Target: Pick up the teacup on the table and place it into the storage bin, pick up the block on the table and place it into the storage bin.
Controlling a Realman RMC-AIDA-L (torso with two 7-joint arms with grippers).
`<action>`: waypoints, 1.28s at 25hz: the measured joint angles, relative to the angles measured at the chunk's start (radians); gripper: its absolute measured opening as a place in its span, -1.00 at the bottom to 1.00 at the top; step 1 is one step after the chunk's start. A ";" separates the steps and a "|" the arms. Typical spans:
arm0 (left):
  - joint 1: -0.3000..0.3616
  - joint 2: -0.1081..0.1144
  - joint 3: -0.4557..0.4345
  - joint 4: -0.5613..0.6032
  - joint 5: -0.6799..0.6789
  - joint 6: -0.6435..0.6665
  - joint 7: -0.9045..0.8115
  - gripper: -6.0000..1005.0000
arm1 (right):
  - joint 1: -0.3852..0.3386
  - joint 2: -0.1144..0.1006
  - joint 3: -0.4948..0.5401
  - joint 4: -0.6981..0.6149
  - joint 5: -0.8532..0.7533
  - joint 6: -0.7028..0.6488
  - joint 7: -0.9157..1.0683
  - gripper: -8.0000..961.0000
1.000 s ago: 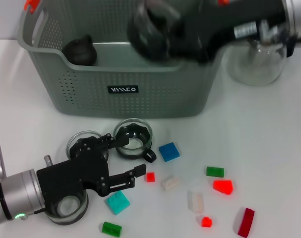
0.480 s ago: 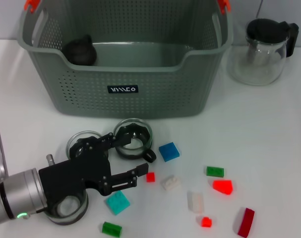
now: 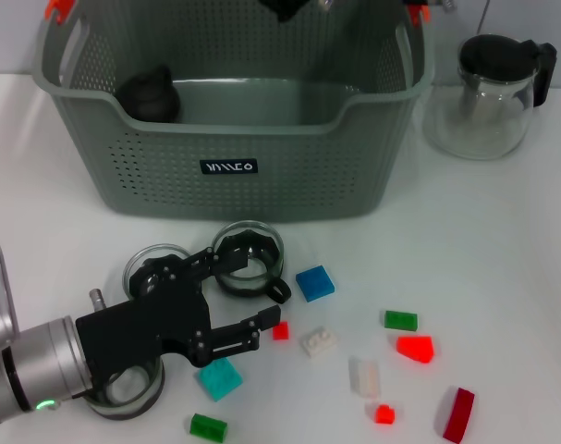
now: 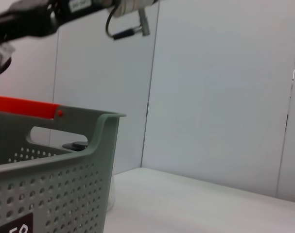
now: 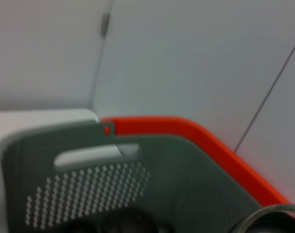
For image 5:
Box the grey perforated plastic storage bin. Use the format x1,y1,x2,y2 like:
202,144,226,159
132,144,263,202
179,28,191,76
0,120,291,233

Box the orange bin carry handle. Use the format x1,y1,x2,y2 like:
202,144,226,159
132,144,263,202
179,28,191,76
100,116,291,209

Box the glass teacup with black base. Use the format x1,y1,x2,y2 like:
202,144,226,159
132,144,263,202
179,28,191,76
234,203,295,233

